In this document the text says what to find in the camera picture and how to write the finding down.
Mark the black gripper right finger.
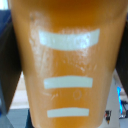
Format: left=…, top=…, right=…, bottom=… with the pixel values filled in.
left=114, top=14, right=128, bottom=78

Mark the terracotta orange cup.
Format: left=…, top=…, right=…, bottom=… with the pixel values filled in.
left=8, top=0, right=128, bottom=128

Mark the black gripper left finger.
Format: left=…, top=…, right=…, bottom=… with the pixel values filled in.
left=0, top=9, right=23, bottom=115

